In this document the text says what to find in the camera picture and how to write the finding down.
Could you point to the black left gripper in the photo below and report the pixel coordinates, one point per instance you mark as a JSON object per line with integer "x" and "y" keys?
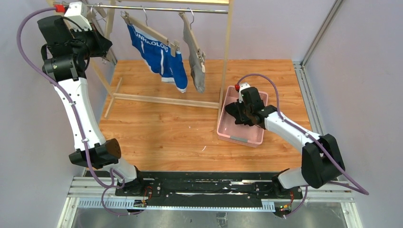
{"x": 99, "y": 42}

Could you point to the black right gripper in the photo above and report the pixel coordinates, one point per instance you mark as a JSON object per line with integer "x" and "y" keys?
{"x": 238, "y": 110}

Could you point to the wooden clip hanger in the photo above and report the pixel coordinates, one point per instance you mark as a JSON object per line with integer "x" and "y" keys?
{"x": 96, "y": 16}

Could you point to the wooden hanger with blue underwear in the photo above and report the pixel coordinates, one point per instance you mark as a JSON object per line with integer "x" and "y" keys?
{"x": 150, "y": 31}

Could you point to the blue underwear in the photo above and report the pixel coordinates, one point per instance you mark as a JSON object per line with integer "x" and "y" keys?
{"x": 158, "y": 57}

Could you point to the black underwear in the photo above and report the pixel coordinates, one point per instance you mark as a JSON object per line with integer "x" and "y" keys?
{"x": 233, "y": 110}

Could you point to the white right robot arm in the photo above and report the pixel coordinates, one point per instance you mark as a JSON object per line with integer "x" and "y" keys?
{"x": 321, "y": 158}

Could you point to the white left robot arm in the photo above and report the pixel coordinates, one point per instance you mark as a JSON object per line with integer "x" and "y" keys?
{"x": 71, "y": 46}

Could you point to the grey underwear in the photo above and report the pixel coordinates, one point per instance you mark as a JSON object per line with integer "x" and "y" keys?
{"x": 197, "y": 75}

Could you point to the wooden hanger with grey underwear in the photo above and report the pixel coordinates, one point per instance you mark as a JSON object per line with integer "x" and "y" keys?
{"x": 190, "y": 38}

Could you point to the pink plastic laundry basket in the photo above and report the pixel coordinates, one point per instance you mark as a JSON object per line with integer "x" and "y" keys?
{"x": 227, "y": 130}

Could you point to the metal hanging rod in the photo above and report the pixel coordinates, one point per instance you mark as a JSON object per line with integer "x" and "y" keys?
{"x": 211, "y": 11}

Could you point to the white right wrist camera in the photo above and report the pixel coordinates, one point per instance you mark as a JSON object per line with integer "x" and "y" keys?
{"x": 241, "y": 88}

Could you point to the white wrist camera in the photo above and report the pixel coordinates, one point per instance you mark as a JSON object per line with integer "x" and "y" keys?
{"x": 77, "y": 12}
{"x": 241, "y": 88}

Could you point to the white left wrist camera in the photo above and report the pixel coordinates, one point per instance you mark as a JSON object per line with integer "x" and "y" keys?
{"x": 77, "y": 12}

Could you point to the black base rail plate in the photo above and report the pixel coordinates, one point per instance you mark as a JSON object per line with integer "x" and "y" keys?
{"x": 209, "y": 189}

